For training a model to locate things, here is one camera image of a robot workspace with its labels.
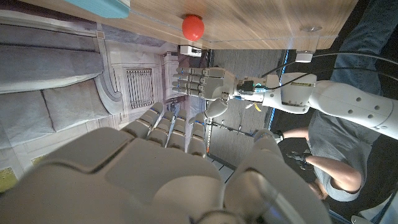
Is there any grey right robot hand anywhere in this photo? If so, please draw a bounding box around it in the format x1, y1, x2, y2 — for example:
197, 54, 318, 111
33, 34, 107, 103
0, 101, 332, 224

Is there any metal rail with hooks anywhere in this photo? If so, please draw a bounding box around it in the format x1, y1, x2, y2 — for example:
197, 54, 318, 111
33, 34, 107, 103
203, 119, 259, 156

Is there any teal plastic case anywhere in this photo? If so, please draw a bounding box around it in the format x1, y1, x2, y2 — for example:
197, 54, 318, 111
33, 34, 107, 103
63, 0, 131, 19

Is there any white round device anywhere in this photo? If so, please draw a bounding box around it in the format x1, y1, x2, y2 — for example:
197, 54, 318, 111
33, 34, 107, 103
294, 50, 315, 63

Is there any red ball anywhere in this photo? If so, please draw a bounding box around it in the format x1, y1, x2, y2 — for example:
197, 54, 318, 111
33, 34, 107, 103
182, 14, 206, 42

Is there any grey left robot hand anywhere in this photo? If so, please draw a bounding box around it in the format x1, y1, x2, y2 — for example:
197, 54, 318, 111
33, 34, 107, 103
171, 67, 241, 119

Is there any white power strip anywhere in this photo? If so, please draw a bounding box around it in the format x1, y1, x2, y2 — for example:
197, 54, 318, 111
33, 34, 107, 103
179, 45, 203, 58

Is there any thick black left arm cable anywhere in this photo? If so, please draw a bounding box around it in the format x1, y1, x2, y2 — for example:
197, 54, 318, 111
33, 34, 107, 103
261, 51, 398, 82

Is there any printed living room backdrop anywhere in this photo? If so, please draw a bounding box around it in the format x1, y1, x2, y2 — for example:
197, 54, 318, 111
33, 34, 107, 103
0, 9, 213, 194

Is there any person in grey shirt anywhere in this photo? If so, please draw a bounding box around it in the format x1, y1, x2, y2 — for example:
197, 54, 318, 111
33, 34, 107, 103
279, 0, 398, 203

